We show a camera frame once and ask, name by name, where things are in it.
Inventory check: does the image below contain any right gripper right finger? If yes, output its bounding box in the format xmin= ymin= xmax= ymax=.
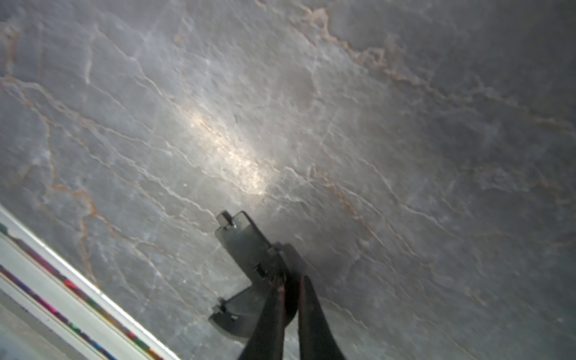
xmin=298 ymin=275 xmax=345 ymax=360

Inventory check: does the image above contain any black mouse battery cover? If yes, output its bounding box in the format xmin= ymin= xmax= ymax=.
xmin=208 ymin=210 xmax=309 ymax=342

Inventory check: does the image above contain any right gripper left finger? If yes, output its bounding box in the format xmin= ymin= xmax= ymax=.
xmin=238 ymin=277 xmax=286 ymax=360

